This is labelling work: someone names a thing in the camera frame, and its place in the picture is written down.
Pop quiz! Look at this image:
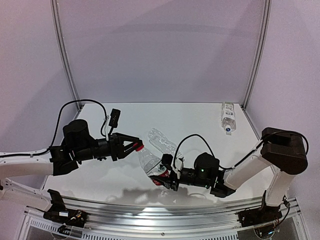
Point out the red label plastic bottle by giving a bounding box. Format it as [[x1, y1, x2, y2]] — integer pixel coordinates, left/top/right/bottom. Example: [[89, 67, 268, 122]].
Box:
[[137, 146, 170, 197]]

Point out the clear crushed plastic bottle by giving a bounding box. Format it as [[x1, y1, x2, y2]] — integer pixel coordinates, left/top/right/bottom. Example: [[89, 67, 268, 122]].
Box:
[[147, 128, 178, 157]]

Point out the red bottle cap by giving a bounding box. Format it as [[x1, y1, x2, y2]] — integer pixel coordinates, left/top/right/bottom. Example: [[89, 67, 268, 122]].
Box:
[[134, 144, 144, 152]]

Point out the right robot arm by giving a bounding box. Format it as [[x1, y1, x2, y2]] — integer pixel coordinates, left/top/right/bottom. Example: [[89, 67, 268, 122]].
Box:
[[150, 127, 309, 212]]

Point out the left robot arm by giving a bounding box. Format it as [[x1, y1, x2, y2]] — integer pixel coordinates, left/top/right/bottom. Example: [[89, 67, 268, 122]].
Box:
[[0, 119, 143, 212]]

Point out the white label bottle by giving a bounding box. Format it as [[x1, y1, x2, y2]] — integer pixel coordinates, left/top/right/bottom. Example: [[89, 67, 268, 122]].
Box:
[[221, 101, 237, 136]]

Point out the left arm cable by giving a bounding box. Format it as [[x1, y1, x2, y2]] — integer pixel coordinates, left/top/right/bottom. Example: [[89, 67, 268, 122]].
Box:
[[0, 99, 111, 158]]

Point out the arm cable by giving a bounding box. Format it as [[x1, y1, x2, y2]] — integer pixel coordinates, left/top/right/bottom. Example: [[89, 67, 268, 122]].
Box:
[[0, 99, 111, 158], [173, 129, 308, 173]]

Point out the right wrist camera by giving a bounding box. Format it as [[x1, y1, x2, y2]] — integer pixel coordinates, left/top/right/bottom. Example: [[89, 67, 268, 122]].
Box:
[[161, 153, 185, 179]]

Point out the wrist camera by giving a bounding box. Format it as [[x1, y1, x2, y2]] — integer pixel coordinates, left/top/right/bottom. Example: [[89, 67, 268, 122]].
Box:
[[161, 153, 185, 179], [103, 108, 121, 139]]

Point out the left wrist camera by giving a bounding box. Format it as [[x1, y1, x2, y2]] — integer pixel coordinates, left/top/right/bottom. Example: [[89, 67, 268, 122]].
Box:
[[103, 108, 121, 139]]

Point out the front aluminium rail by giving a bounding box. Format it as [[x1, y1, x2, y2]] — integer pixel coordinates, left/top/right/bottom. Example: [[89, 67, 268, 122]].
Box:
[[22, 194, 303, 240]]

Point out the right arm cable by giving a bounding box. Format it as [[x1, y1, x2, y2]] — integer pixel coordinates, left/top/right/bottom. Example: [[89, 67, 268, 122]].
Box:
[[173, 129, 308, 173]]

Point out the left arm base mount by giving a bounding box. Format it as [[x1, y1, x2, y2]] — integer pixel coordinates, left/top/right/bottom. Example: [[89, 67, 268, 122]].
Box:
[[43, 189, 88, 234]]

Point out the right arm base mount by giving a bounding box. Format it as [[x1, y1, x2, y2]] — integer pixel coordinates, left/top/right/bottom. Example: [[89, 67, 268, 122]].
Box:
[[237, 192, 283, 228]]

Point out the left aluminium frame post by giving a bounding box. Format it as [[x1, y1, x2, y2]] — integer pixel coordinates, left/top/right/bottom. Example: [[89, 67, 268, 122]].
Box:
[[50, 0, 80, 100]]

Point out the aluminium frame post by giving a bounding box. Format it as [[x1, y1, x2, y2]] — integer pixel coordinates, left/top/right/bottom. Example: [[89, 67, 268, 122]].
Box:
[[241, 0, 272, 111], [50, 0, 80, 100]]

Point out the right aluminium frame post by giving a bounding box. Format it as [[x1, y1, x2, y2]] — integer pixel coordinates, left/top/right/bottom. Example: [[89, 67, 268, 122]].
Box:
[[241, 0, 272, 111]]

